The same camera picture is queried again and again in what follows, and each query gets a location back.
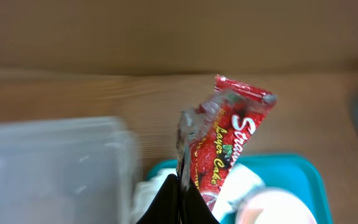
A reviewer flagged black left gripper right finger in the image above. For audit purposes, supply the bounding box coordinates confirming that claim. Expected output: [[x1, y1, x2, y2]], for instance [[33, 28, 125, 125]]
[[181, 179, 219, 224]]

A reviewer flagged small pink saucer plate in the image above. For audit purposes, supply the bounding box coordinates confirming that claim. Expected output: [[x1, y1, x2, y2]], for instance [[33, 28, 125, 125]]
[[235, 187, 317, 224]]

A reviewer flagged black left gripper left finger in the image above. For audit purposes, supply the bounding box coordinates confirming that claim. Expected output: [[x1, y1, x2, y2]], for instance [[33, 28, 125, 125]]
[[136, 174, 180, 224]]

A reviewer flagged teal serving tray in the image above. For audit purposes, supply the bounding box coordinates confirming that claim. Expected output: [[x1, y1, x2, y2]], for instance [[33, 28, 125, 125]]
[[146, 152, 334, 224]]

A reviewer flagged red strawberry cake wrapper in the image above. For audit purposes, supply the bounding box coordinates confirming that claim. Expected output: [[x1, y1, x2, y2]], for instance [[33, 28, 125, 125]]
[[177, 75, 277, 210]]

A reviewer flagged white napkin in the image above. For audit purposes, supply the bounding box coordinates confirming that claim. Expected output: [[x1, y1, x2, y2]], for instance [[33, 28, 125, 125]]
[[131, 164, 265, 223]]

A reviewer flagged clear plastic waste bin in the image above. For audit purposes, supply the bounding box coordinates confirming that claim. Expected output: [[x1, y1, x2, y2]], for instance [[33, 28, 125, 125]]
[[0, 117, 139, 223]]

